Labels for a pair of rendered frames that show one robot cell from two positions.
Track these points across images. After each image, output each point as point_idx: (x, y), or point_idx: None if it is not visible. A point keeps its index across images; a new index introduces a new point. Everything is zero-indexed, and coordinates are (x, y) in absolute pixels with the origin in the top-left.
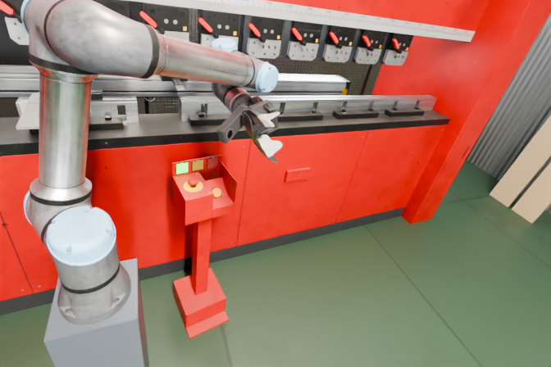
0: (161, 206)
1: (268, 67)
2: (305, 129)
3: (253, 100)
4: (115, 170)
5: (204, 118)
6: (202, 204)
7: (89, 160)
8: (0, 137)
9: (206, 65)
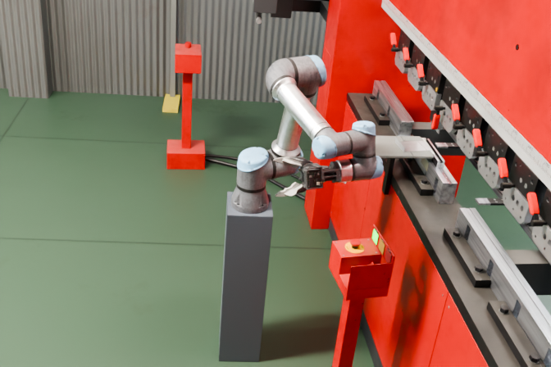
0: (397, 290)
1: (318, 138)
2: (484, 347)
3: (333, 169)
4: (394, 220)
5: (453, 237)
6: (336, 259)
7: (391, 198)
8: None
9: (291, 109)
